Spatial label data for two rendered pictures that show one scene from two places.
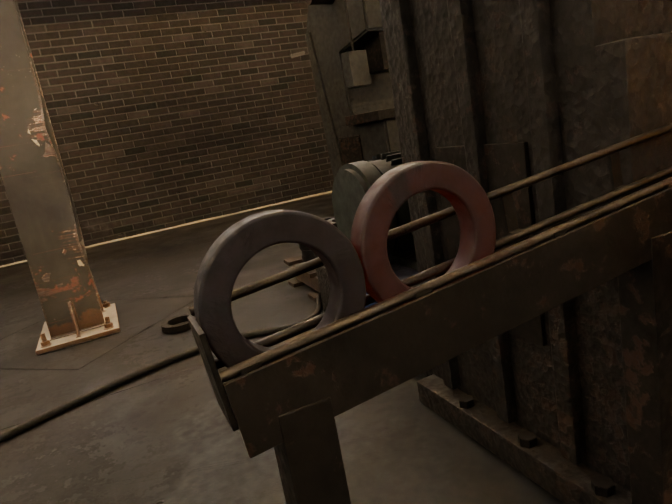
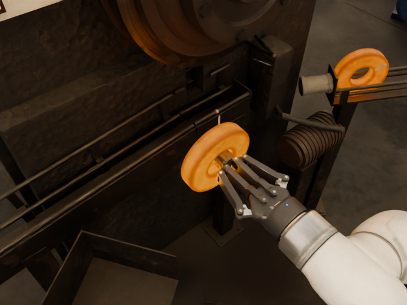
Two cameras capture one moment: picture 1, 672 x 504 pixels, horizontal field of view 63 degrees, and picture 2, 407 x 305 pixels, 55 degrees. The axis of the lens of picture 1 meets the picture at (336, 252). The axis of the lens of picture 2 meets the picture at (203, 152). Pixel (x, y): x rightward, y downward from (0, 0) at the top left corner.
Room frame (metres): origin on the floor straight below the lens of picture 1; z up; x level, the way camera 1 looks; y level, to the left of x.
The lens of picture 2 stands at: (0.23, -0.70, 1.42)
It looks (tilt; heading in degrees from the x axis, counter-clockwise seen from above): 49 degrees down; 343
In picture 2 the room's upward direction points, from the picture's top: straight up
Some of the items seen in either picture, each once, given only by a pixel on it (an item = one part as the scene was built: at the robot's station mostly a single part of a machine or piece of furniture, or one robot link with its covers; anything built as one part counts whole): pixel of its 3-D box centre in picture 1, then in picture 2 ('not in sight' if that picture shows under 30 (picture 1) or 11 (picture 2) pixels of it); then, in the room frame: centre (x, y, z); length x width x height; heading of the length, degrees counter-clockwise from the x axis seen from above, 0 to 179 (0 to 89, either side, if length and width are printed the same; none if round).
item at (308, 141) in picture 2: not in sight; (299, 175); (0.97, -1.30, 0.27); 0.22 x 0.13 x 0.53; 112
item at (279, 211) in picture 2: not in sight; (274, 207); (0.55, -0.93, 0.83); 0.09 x 0.08 x 0.07; 22
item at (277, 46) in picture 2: not in sight; (266, 78); (1.07, -1.16, 0.68); 0.11 x 0.08 x 0.24; 22
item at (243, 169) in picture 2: not in sight; (253, 179); (0.62, -0.92, 0.84); 0.11 x 0.01 x 0.04; 21
